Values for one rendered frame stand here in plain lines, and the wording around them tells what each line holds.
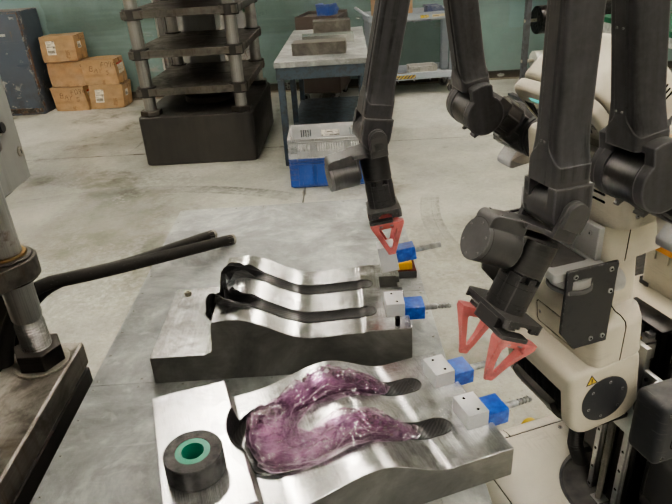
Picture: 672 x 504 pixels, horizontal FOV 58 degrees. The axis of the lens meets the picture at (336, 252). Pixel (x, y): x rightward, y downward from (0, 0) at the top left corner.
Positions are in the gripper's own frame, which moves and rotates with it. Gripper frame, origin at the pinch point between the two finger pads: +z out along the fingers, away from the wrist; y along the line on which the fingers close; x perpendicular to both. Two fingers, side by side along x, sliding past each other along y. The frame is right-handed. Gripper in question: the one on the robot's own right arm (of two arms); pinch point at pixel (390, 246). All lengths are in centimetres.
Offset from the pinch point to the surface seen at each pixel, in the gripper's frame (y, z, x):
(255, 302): 9.4, 2.7, -28.5
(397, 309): 12.8, 8.4, -1.4
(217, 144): -376, 18, -108
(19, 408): 19, 11, -76
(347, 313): 9.2, 8.9, -11.2
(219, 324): 17.6, 2.2, -34.3
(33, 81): -594, -67, -338
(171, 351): 15.0, 7.0, -45.6
